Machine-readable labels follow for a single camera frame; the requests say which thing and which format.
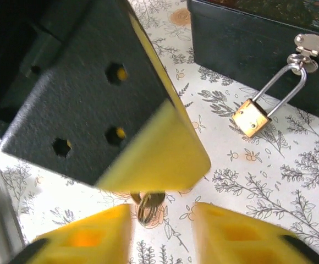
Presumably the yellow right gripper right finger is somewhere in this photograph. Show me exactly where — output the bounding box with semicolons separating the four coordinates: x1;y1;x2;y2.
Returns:
192;202;319;264

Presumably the floral patterned table mat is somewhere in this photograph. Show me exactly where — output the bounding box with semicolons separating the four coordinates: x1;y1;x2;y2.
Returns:
0;0;319;264

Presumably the aluminium frame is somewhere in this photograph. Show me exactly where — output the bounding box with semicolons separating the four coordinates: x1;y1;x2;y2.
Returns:
0;109;25;264

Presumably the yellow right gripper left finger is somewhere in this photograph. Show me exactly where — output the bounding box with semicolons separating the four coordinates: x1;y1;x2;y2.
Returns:
15;203;134;264

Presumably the black box with painting lid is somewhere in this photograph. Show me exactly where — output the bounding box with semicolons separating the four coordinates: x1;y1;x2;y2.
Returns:
186;0;319;123

